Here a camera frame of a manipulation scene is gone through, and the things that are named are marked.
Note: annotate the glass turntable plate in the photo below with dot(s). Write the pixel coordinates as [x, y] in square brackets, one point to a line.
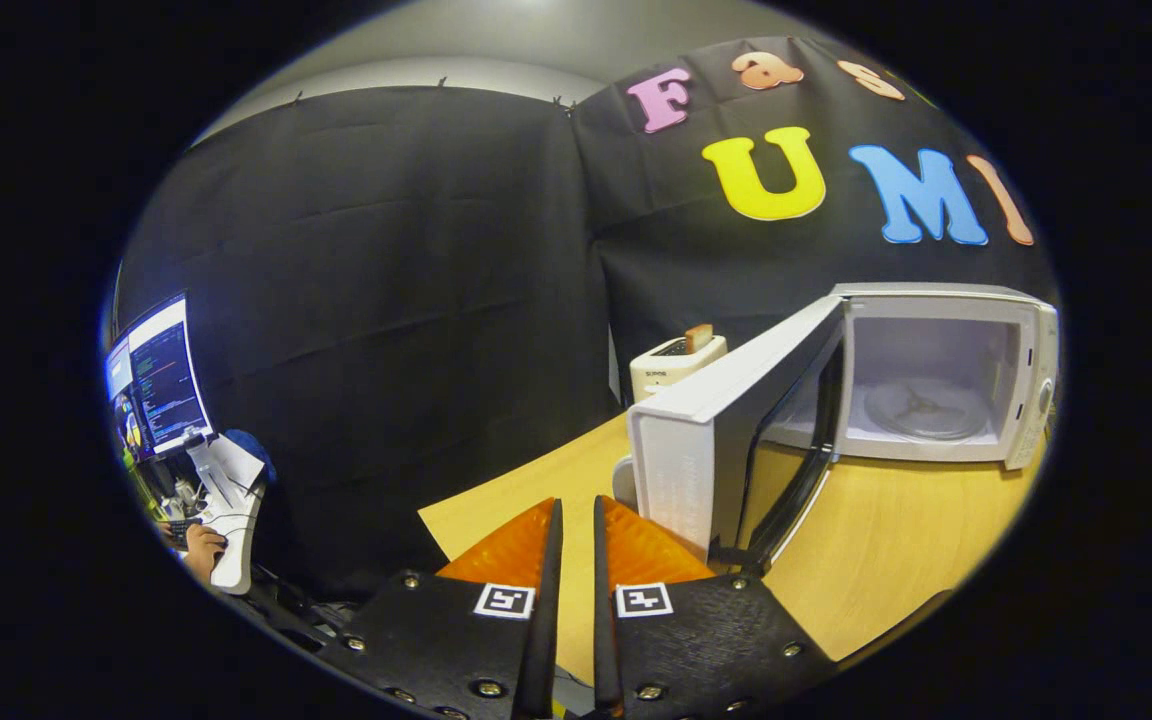
[926, 410]

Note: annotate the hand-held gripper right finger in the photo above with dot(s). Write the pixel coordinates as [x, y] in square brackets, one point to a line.
[604, 640]

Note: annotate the bread slice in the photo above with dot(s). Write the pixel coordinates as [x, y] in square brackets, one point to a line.
[699, 338]

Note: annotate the computer monitor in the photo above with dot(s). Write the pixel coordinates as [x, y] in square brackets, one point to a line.
[168, 380]
[119, 400]

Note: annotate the blue cloth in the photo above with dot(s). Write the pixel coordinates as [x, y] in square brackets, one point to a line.
[254, 450]

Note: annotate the black keyboard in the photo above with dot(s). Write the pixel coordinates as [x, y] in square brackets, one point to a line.
[182, 532]

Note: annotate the white toaster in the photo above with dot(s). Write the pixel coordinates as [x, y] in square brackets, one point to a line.
[671, 370]

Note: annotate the white microwave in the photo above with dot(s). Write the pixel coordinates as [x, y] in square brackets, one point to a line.
[686, 460]

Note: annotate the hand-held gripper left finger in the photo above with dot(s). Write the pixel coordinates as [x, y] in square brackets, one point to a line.
[544, 640]

